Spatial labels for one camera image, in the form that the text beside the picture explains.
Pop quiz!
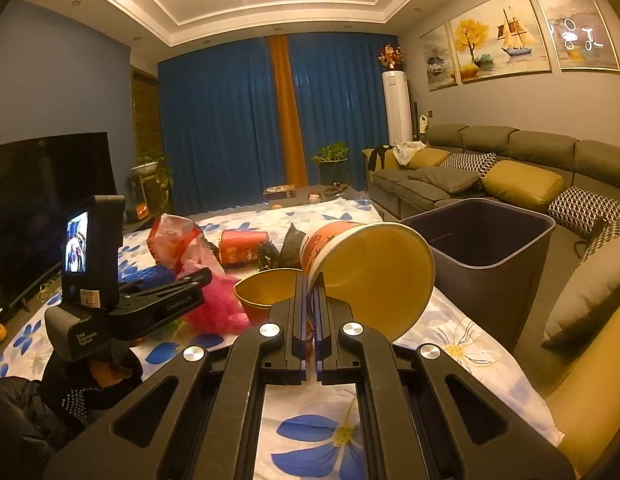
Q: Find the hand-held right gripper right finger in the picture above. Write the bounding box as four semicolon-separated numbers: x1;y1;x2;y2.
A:
314;284;577;480

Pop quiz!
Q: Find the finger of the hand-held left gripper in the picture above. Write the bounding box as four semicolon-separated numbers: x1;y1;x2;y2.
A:
110;266;213;339

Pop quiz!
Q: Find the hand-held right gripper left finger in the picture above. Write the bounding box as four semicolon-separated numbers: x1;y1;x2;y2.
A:
42;276;317;480

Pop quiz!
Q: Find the red plastic bag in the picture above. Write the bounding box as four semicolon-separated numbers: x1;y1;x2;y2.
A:
147;214;226;281

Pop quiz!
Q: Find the large orange paper noodle cup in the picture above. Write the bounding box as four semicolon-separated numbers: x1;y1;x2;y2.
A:
299;221;436;346

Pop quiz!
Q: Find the black plastic bag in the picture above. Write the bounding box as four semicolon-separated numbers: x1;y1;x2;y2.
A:
279;222;307;270
256;242;285;273

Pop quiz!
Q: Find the dark grey trash bin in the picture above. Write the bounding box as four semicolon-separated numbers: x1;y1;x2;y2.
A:
397;197;557;353

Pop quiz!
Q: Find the person's left forearm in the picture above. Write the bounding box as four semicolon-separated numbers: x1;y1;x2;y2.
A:
0;376;93;480

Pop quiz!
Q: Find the person's left hand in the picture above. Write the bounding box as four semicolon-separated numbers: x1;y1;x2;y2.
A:
40;344;144;427

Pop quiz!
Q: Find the blue mesh cloth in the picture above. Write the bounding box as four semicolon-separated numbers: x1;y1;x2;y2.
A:
125;265;178;291

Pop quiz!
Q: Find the yellow paper bowl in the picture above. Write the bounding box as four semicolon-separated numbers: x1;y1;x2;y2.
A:
234;268;308;332

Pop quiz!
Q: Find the pink mesh ball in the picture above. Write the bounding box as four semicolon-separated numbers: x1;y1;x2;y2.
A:
177;260;251;336

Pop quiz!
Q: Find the black television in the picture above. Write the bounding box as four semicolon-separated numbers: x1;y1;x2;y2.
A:
0;132;123;323

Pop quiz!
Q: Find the trailing plant in white pot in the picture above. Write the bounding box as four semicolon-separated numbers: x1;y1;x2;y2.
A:
129;152;176;216

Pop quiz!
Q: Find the red paper cup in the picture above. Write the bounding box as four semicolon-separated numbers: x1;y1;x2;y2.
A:
217;230;270;267

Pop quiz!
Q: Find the blue floral blanket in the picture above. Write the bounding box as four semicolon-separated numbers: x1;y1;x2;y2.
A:
0;195;563;480

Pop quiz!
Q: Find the wooden blind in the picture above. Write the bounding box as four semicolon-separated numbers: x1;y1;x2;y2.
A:
131;67;161;161

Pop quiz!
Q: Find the potted plant in dark pot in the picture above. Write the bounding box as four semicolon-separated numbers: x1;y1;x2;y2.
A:
310;141;351;186

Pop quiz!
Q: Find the blue curtain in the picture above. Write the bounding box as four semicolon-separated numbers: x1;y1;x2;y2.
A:
287;32;406;193
157;37;291;213

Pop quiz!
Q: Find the black garment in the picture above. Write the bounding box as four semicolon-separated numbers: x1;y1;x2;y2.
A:
367;145;396;173

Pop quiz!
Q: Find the white cloth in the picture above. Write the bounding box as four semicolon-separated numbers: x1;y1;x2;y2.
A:
394;141;427;166

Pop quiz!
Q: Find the small yellow cushion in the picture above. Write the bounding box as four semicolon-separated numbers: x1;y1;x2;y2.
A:
407;149;451;171

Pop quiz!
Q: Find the orange curtain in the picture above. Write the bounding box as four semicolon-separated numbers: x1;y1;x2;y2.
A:
267;35;311;188

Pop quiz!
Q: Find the black white patterned cushion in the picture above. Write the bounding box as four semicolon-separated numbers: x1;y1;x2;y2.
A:
580;217;620;261
440;152;498;177
547;186;620;238

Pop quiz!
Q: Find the white standing air conditioner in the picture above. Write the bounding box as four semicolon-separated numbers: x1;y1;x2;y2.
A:
381;71;413;147

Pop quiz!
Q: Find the large yellow cushion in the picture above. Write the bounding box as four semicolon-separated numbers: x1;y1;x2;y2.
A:
482;161;566;213

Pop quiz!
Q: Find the large grey cushion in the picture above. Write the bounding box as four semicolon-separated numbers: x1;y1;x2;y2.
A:
540;247;620;351

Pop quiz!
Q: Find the orange flower decoration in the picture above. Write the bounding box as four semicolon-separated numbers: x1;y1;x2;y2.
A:
377;44;405;72

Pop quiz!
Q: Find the grey sectional sofa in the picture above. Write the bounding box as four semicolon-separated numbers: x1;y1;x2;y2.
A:
362;124;620;480

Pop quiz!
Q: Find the small landscape painting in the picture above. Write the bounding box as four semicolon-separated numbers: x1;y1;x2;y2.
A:
419;24;460;92

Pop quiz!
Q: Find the sailboat and tree painting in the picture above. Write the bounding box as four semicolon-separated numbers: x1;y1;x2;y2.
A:
449;0;552;85

